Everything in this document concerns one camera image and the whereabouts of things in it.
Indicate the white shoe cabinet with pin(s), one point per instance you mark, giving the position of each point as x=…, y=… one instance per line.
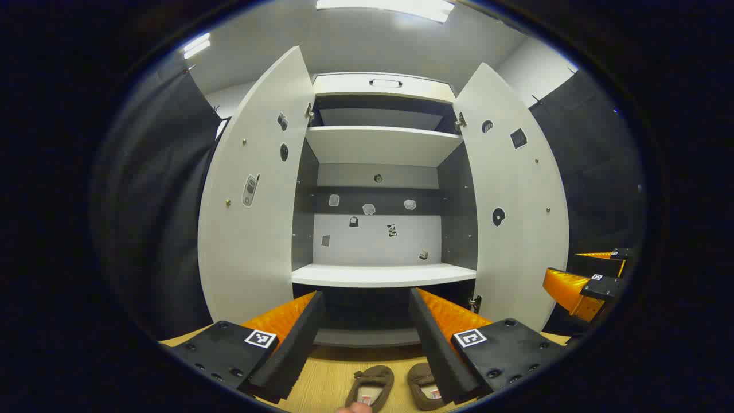
x=378, y=241

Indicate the ceiling light panel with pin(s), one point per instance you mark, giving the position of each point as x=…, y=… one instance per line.
x=196, y=46
x=384, y=7

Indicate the white shoe cabinet door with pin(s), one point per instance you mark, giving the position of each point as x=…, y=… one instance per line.
x=252, y=241
x=516, y=258

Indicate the brown fluffy shoe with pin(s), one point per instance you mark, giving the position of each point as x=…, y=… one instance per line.
x=373, y=376
x=420, y=376

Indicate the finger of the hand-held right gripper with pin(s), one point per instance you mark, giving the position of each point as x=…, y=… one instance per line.
x=596, y=264
x=565, y=289

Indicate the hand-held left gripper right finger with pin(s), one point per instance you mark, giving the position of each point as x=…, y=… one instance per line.
x=433, y=344

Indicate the white cabinet drawer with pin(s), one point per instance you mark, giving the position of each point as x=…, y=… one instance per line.
x=344, y=86

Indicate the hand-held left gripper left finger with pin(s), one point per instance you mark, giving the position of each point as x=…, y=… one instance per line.
x=298, y=344

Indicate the white cabinet shelf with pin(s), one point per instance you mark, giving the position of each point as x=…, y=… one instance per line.
x=378, y=146
x=378, y=275

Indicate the black backdrop cloth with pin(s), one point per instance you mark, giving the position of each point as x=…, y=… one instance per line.
x=155, y=218
x=596, y=172

